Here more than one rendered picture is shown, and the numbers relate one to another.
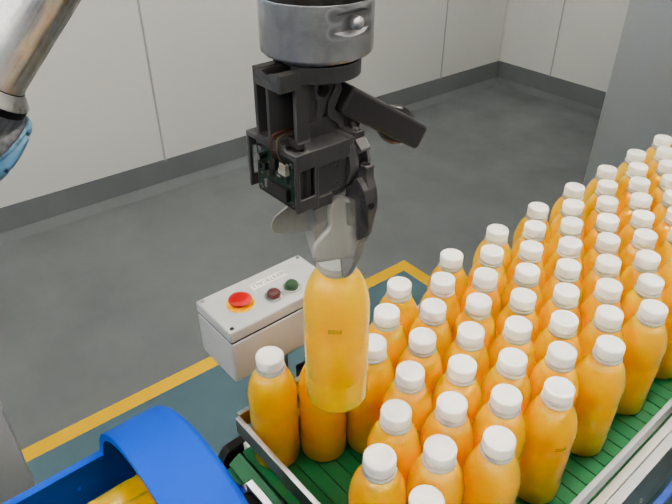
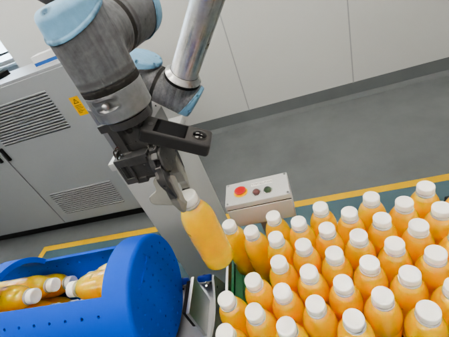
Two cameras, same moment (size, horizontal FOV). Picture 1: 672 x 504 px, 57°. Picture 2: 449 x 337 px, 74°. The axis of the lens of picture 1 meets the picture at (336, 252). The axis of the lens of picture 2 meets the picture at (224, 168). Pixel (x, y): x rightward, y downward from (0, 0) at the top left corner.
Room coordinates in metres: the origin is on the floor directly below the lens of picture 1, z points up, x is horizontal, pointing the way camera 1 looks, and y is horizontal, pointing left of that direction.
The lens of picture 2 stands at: (0.32, -0.44, 1.71)
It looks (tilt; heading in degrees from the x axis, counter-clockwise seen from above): 35 degrees down; 56
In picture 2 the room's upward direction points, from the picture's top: 22 degrees counter-clockwise
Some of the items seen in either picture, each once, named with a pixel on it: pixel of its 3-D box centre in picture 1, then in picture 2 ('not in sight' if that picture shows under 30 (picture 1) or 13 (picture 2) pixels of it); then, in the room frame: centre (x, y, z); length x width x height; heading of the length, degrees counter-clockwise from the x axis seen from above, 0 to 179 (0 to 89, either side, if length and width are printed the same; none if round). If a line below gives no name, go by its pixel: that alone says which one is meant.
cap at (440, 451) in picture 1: (439, 452); (254, 313); (0.47, -0.12, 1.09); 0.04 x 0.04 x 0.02
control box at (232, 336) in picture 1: (269, 314); (260, 200); (0.77, 0.11, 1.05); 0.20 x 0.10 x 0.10; 130
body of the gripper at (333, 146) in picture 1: (311, 127); (140, 144); (0.49, 0.02, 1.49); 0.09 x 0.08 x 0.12; 130
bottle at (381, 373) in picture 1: (370, 396); (284, 262); (0.65, -0.05, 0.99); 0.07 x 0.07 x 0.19
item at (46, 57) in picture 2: not in sight; (51, 55); (1.01, 2.08, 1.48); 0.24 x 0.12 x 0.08; 137
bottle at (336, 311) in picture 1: (336, 331); (205, 231); (0.51, 0.00, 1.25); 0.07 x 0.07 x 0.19
